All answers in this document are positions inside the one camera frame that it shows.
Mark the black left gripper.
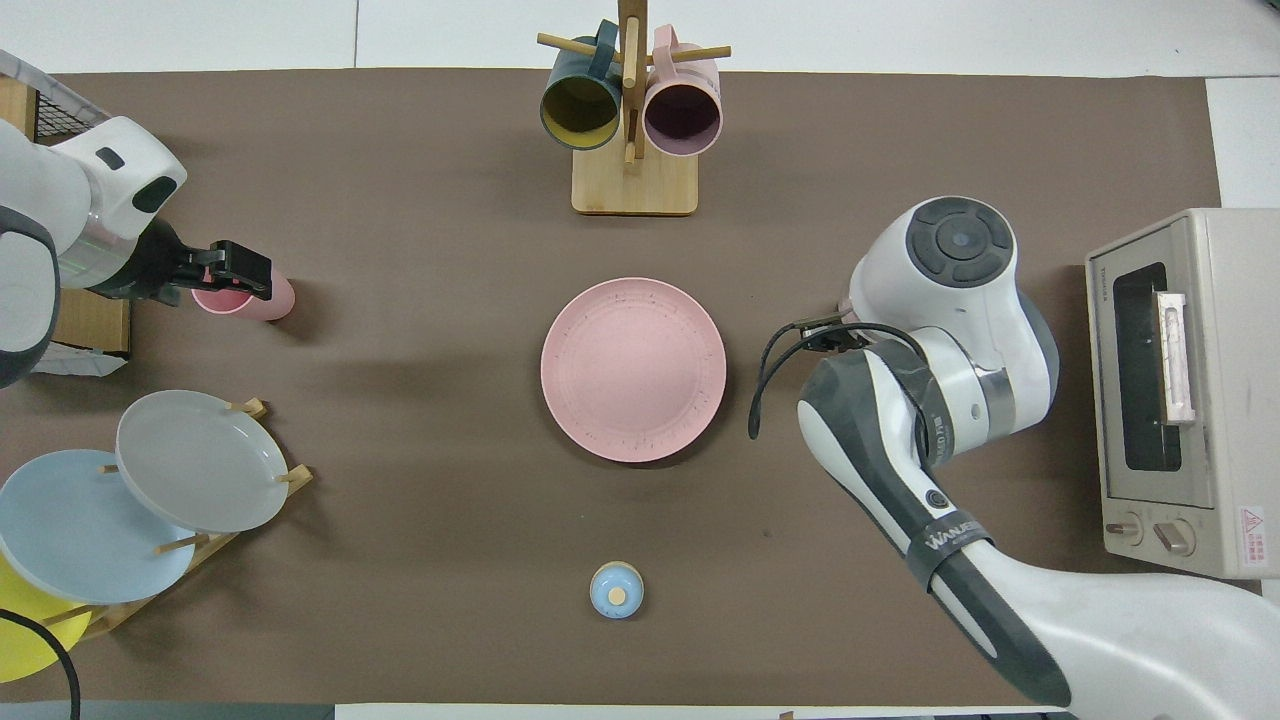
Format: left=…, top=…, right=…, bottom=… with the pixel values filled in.
left=120, top=218, right=273, bottom=301

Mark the pink cup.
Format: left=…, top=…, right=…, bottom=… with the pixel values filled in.
left=190, top=270, right=297, bottom=323

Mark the brown table mat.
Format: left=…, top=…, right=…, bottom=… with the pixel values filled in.
left=0, top=68, right=1273, bottom=707

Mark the grey plate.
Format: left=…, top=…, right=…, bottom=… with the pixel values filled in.
left=116, top=390, right=291, bottom=534

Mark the wooden plate rack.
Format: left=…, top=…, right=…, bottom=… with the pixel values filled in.
left=40, top=398, right=313, bottom=641

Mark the light blue plate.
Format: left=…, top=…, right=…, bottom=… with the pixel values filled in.
left=0, top=449, right=198, bottom=605

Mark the dark teal mug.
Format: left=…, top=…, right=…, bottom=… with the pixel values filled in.
left=540, top=20, right=626, bottom=151

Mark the wooden mug tree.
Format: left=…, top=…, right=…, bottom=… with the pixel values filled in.
left=537, top=0, right=731, bottom=216

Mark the pink plate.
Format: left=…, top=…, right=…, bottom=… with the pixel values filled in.
left=541, top=278, right=728, bottom=464

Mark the yellow plate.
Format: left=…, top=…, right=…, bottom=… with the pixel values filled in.
left=0, top=555, right=96, bottom=684

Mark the pale pink mug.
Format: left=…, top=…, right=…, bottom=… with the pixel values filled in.
left=643, top=25, right=723, bottom=158

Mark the beige toaster oven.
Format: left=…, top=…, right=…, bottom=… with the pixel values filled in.
left=1085, top=207, right=1280, bottom=581

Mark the wire and wood shelf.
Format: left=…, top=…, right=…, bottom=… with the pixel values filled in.
left=0, top=50, right=131, bottom=376

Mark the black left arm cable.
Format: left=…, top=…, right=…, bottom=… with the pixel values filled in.
left=0, top=608, right=81, bottom=720

